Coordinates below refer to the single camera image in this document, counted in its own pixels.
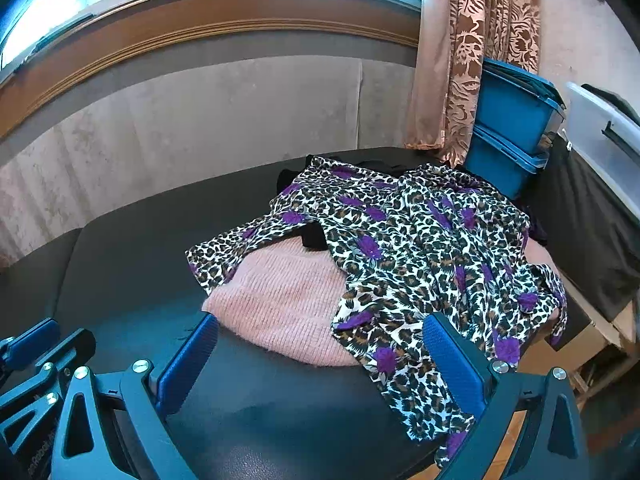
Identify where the leopard print purple flower garment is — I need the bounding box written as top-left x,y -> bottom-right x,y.
186,156 -> 568,470

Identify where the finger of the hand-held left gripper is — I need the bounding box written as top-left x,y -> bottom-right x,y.
0,329 -> 97,441
0,317 -> 62,376

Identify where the dark grey hanging cloth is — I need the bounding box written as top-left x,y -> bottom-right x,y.
530,145 -> 640,321

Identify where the pink knitted sweater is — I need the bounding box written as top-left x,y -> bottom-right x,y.
201,240 -> 568,368

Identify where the wooden window sill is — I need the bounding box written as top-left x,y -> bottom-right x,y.
0,0 -> 421,136

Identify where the blue plastic storage bin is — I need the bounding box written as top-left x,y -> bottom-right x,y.
465,125 -> 548,201
475,57 -> 568,153

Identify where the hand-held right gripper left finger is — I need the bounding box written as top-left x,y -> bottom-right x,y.
50,312 -> 220,480

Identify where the pale wooden frame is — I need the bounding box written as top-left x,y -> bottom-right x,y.
565,280 -> 640,411

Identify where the brown floral patterned curtain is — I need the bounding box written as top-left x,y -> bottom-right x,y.
404,0 -> 543,168

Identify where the clear plastic storage box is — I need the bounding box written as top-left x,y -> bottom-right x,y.
565,81 -> 640,196

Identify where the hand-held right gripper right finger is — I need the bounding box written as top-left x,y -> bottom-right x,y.
422,311 -> 591,480

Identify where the black garment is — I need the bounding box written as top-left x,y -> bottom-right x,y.
277,155 -> 451,251

